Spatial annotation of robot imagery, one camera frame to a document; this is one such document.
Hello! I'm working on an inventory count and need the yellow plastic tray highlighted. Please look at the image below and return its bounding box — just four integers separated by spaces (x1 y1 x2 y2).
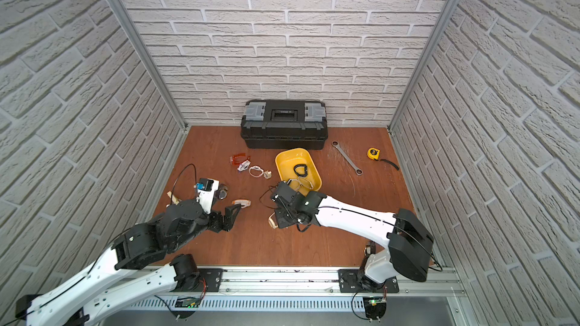
275 148 323 196

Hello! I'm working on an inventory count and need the tan wooden watch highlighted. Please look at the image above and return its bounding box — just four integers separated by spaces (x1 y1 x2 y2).
167 191 181 205

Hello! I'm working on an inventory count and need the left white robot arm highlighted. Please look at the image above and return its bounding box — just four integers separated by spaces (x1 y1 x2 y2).
15 199 242 325

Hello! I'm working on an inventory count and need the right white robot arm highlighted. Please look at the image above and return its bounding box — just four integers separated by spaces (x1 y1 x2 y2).
270 182 438 291

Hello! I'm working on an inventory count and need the purple white toy watch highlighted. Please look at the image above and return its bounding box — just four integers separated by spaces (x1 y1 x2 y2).
237 160 251 172

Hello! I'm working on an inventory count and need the red translucent watch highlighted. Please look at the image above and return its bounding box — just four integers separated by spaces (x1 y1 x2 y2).
230 152 251 167

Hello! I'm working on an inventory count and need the dark watch near base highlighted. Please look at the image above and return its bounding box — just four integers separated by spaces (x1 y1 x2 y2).
364 241 376 257

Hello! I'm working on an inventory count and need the silver wrench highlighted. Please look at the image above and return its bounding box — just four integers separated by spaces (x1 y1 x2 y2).
332 141 363 176

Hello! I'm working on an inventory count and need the black plastic toolbox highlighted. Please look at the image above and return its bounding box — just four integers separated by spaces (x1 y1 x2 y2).
240 100 329 150

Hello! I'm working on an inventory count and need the yellow tape measure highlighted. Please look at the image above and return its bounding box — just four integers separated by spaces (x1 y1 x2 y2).
367 148 400 171

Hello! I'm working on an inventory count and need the white strap watch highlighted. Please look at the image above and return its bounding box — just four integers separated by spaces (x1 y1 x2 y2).
248 165 272 179

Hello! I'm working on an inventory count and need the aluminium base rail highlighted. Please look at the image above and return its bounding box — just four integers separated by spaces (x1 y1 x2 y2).
126 266 467 312

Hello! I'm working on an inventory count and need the aluminium corner post left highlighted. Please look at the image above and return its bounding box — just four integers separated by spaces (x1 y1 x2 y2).
107 0 188 131

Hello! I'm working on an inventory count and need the aluminium corner post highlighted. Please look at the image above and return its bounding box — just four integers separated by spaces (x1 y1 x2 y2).
107 0 188 131
388 0 460 131

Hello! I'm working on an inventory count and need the aluminium corner post right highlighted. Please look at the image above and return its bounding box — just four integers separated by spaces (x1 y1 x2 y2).
388 0 460 131

